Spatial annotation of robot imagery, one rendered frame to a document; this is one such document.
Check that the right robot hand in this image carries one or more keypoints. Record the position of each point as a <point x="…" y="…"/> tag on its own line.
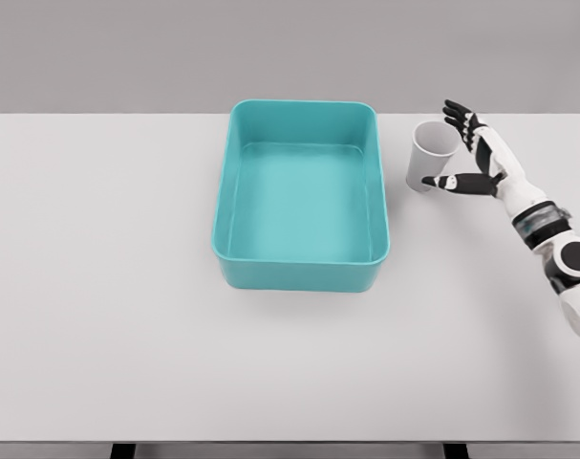
<point x="498" y="154"/>

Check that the white paper cup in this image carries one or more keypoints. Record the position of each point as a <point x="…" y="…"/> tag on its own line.
<point x="430" y="155"/>

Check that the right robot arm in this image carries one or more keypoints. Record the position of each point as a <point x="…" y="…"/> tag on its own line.
<point x="552" y="225"/>

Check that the teal plastic basket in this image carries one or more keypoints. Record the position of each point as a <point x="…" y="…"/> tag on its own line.
<point x="301" y="201"/>

